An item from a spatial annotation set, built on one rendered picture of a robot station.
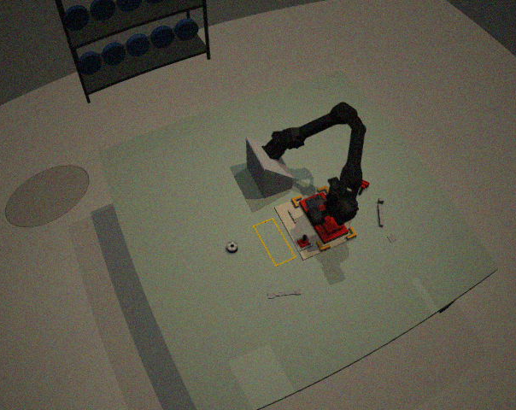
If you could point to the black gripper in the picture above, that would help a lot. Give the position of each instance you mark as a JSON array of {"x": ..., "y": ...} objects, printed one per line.
[{"x": 317, "y": 217}]

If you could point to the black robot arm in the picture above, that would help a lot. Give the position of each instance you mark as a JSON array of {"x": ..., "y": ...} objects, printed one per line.
[{"x": 351, "y": 174}]

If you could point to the small black toy tyre with white hub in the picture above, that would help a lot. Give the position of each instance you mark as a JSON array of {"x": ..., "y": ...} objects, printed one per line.
[{"x": 230, "y": 245}]

